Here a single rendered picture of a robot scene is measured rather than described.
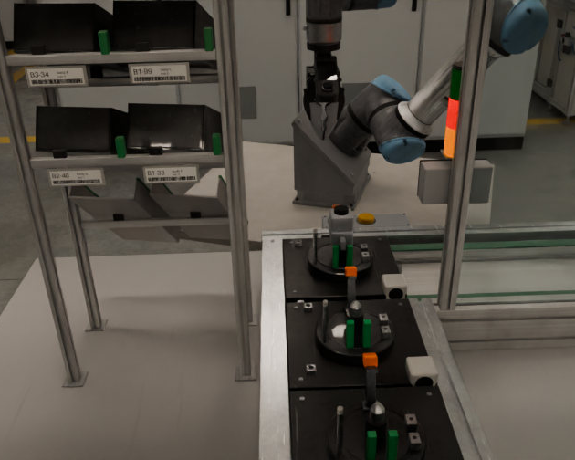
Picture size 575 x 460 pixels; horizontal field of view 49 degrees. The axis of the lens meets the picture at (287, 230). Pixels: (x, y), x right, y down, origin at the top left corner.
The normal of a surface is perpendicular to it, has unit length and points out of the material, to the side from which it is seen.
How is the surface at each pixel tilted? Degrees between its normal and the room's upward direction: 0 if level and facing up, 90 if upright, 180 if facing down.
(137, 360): 0
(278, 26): 90
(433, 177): 90
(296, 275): 0
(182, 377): 0
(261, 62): 90
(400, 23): 90
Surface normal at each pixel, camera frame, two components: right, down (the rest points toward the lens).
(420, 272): -0.02, -0.88
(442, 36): 0.04, 0.47
